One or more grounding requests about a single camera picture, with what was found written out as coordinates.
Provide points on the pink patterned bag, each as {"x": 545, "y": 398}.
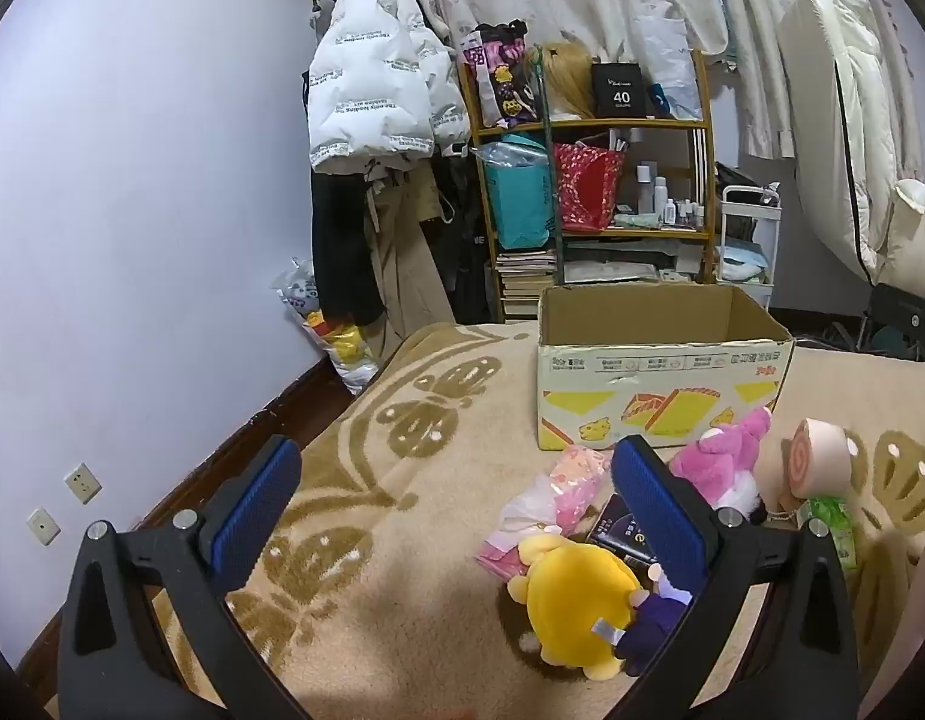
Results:
{"x": 504, "y": 75}

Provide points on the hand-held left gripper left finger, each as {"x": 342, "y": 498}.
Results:
{"x": 256, "y": 517}

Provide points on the printed cardboard box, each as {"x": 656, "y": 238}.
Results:
{"x": 657, "y": 382}

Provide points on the green pouch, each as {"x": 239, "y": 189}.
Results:
{"x": 635, "y": 220}

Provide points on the red gift bag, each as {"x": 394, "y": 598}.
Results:
{"x": 586, "y": 187}

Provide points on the pink swiss roll plush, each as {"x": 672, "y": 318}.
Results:
{"x": 819, "y": 457}

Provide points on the pink packet in plastic bag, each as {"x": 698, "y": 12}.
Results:
{"x": 575, "y": 480}

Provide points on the black packet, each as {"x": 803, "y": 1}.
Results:
{"x": 620, "y": 532}

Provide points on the teal bag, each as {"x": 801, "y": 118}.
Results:
{"x": 515, "y": 202}

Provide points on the black box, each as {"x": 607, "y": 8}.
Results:
{"x": 620, "y": 90}

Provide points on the stack of books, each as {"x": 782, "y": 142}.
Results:
{"x": 526, "y": 285}

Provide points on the beige trench coat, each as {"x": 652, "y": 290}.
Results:
{"x": 410, "y": 255}

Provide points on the beige patterned blanket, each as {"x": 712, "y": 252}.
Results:
{"x": 432, "y": 540}

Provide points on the green packet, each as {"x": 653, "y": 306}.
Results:
{"x": 834, "y": 514}

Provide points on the plastic bag of toys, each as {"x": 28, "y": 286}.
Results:
{"x": 342, "y": 345}

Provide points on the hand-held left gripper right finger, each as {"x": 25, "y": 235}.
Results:
{"x": 661, "y": 517}

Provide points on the dark purple plush toy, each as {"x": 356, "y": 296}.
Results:
{"x": 650, "y": 637}

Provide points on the wall socket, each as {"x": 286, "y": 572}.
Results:
{"x": 81, "y": 482}
{"x": 42, "y": 526}

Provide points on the pink plush toy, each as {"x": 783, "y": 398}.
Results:
{"x": 714, "y": 457}

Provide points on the black hanging bag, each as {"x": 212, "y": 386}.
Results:
{"x": 470, "y": 255}

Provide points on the row of cosmetic bottles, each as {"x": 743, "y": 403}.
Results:
{"x": 669, "y": 202}

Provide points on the blond wig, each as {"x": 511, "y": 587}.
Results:
{"x": 571, "y": 79}

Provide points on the black coat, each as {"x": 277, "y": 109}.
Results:
{"x": 342, "y": 240}

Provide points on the wooden shelf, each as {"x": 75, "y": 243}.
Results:
{"x": 627, "y": 124}

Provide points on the yellow plush toy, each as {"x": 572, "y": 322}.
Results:
{"x": 575, "y": 600}

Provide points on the white trolley cart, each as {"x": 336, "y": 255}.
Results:
{"x": 747, "y": 255}

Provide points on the white puffer jacket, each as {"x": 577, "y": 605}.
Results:
{"x": 372, "y": 75}

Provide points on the clear plastic bag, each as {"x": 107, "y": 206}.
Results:
{"x": 669, "y": 60}

